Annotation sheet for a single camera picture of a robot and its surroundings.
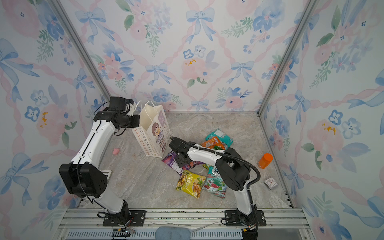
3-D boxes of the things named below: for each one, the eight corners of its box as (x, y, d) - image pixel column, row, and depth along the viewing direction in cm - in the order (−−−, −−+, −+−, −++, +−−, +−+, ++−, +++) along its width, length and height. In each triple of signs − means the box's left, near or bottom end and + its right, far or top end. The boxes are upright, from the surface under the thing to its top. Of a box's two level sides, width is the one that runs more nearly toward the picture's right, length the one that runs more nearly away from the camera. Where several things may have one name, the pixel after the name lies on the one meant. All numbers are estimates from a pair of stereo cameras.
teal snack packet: (205, 139, 107) (206, 136, 104) (215, 130, 112) (215, 127, 109) (225, 152, 100) (226, 150, 97) (234, 141, 106) (235, 138, 103)
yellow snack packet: (176, 189, 84) (175, 187, 82) (184, 171, 91) (183, 169, 88) (199, 198, 81) (199, 197, 79) (205, 179, 88) (206, 177, 85)
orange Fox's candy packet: (201, 149, 101) (201, 146, 98) (201, 139, 106) (201, 136, 103) (223, 149, 101) (224, 146, 98) (222, 140, 106) (223, 136, 103)
